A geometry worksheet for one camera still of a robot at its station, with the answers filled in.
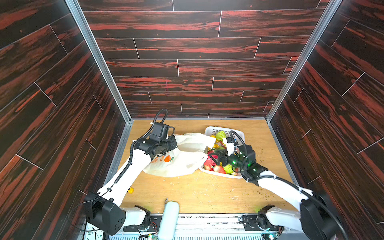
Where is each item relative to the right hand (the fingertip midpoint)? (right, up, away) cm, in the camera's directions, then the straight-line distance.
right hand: (215, 150), depth 81 cm
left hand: (-21, +5, -2) cm, 21 cm away
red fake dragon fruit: (-3, -7, +3) cm, 8 cm away
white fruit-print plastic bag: (-16, -2, -10) cm, 19 cm away
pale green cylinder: (-24, -33, -9) cm, 42 cm away
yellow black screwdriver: (-48, -23, +3) cm, 53 cm away
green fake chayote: (+6, +9, +14) cm, 17 cm away
